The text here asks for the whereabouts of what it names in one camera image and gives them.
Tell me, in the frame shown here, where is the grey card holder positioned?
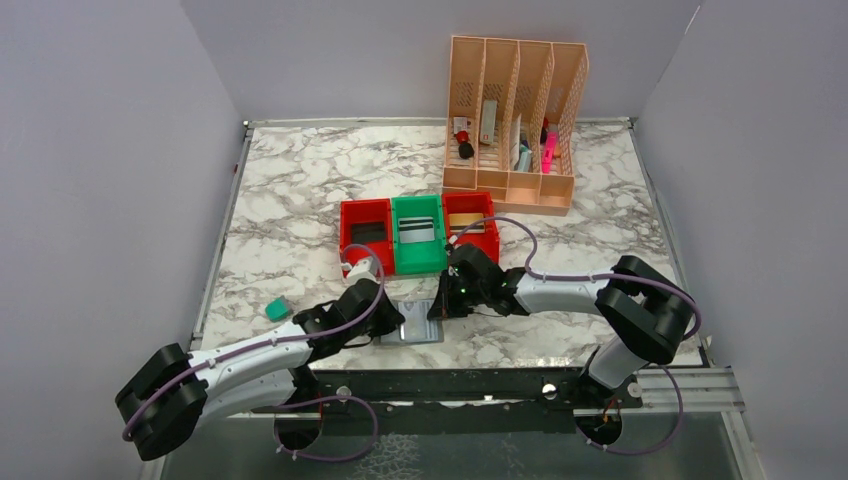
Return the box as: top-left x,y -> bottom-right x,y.
378,299 -> 444,346

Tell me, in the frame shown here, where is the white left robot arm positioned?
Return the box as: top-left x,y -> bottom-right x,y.
115,279 -> 405,461

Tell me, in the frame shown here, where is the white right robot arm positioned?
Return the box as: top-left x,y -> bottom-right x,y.
427,244 -> 700,401

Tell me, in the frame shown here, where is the gold striped card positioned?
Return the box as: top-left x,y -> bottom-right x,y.
447,213 -> 485,235

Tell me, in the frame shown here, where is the silver striped card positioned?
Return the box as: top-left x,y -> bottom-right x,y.
397,216 -> 435,244

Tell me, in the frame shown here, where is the black card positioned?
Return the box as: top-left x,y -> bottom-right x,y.
350,222 -> 388,245

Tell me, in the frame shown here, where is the green plastic bin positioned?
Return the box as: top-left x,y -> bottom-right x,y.
390,195 -> 447,275

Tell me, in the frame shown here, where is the red plastic bin right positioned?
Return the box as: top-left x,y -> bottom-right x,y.
442,192 -> 500,263

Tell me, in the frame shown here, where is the red plastic bin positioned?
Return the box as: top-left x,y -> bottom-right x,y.
339,198 -> 396,276
442,192 -> 500,263

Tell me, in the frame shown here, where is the red plastic bin left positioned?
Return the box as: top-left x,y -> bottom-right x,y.
339,198 -> 396,276

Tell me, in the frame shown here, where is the peach desk organizer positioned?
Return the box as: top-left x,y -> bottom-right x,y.
442,35 -> 589,216

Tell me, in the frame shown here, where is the teal eraser block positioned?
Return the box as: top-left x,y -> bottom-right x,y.
264,296 -> 293,323

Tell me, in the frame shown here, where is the red black marker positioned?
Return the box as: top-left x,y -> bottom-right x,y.
454,130 -> 475,160

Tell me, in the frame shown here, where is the white red box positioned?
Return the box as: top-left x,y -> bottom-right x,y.
479,99 -> 498,145

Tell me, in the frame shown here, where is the pink highlighter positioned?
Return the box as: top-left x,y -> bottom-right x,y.
540,131 -> 558,174

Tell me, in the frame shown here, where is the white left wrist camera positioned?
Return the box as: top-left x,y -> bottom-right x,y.
342,257 -> 379,285

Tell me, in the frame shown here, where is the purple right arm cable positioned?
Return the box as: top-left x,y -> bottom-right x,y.
445,215 -> 702,458

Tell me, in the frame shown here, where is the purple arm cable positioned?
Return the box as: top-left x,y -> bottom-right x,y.
121,243 -> 387,464
445,215 -> 702,458

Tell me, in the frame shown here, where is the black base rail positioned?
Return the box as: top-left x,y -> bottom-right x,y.
259,367 -> 643,436

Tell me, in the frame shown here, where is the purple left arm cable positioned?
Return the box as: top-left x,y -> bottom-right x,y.
121,243 -> 387,464

